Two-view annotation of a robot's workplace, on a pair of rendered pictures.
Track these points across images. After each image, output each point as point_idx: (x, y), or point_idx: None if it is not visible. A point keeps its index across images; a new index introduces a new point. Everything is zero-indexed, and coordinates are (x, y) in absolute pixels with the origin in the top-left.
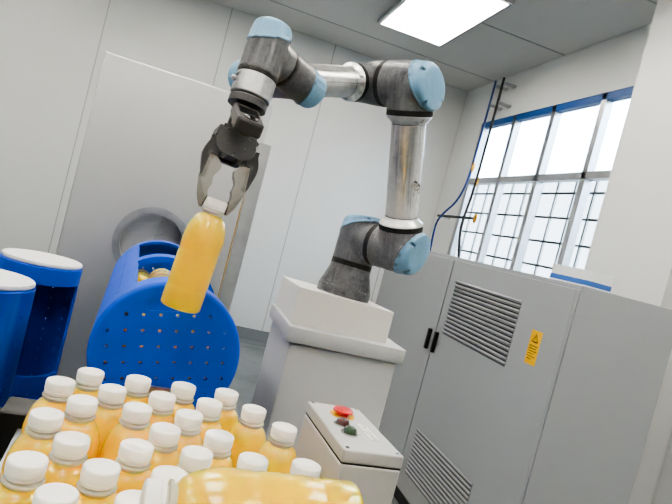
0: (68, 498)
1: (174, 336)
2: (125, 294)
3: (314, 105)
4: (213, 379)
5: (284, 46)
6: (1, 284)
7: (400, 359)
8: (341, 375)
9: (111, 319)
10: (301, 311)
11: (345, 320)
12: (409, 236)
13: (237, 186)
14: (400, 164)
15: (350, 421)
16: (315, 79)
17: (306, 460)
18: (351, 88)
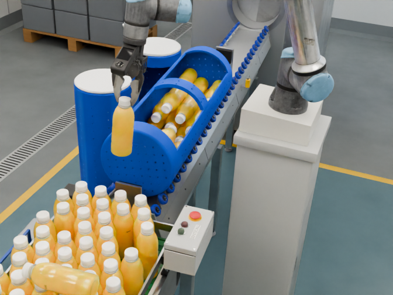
0: (20, 259)
1: (137, 155)
2: (110, 135)
3: (185, 22)
4: (162, 177)
5: (144, 3)
6: (107, 89)
7: (313, 160)
8: (273, 165)
9: (106, 147)
10: (244, 123)
11: (275, 130)
12: (307, 77)
13: (133, 91)
14: (291, 27)
15: (194, 222)
16: (176, 11)
17: (133, 249)
18: None
